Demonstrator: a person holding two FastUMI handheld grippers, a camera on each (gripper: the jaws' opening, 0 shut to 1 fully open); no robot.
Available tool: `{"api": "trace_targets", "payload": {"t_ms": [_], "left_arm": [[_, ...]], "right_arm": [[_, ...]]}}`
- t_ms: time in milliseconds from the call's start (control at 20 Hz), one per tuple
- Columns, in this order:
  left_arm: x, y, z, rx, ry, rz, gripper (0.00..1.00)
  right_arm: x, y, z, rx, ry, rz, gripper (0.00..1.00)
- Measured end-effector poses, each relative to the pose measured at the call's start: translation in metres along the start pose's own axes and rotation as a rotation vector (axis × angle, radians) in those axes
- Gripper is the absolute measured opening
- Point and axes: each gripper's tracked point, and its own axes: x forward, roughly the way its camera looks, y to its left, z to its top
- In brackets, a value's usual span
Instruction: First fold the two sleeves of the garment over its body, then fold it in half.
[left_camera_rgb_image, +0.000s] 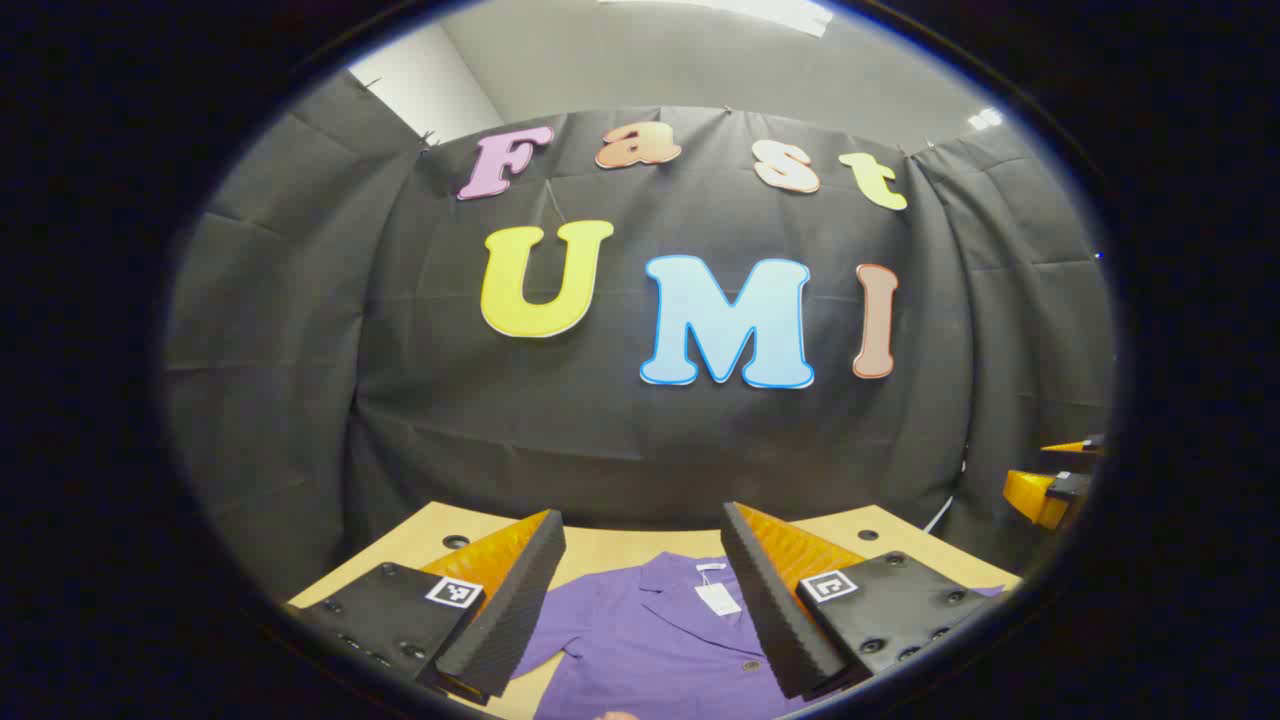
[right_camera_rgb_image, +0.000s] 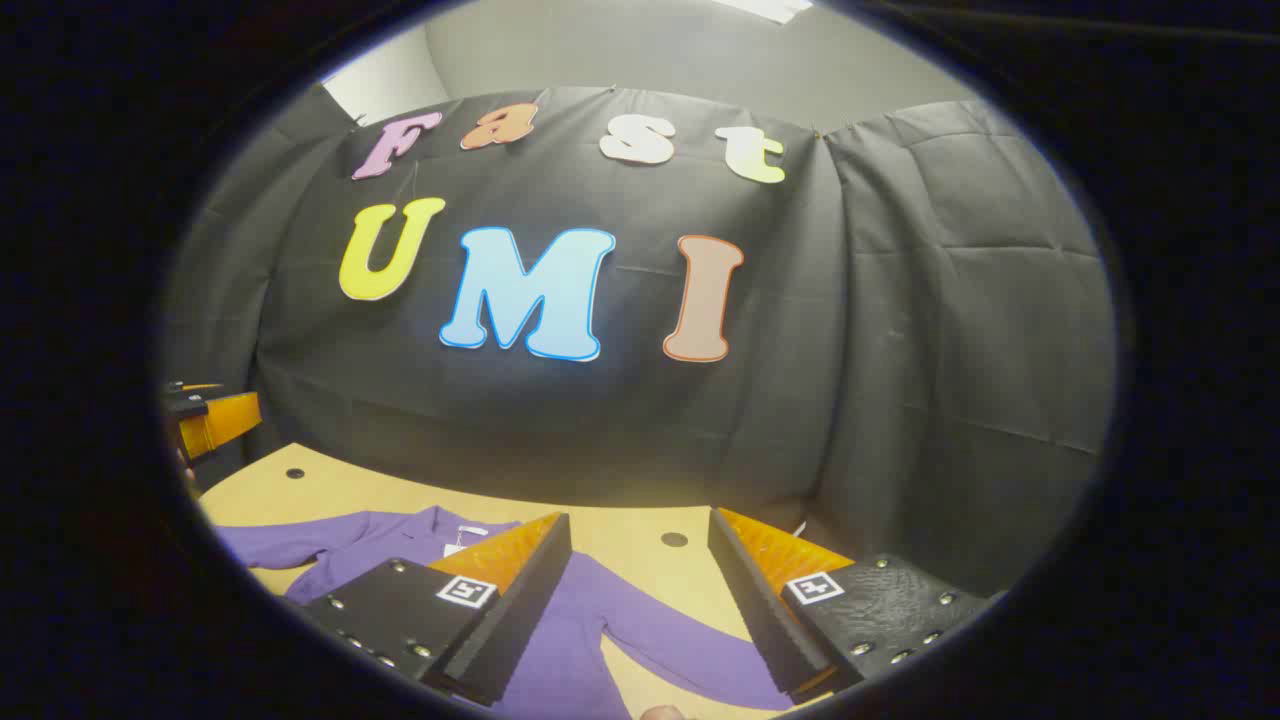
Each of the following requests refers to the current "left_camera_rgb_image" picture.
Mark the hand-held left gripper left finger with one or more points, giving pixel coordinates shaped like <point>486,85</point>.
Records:
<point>505,610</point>

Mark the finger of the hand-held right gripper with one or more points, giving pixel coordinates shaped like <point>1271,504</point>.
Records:
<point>1080,446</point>
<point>1035,495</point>

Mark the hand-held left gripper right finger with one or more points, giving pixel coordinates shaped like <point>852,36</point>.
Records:
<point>775,620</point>

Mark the purple knit shirt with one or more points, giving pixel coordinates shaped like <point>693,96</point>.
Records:
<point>650,650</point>

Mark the white paper hang tag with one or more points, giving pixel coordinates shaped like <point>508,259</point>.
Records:
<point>718,598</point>

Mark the black backdrop cloth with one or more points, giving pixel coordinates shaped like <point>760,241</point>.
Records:
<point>400,400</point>

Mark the small ceiling light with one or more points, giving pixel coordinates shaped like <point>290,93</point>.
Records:
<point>986,118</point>

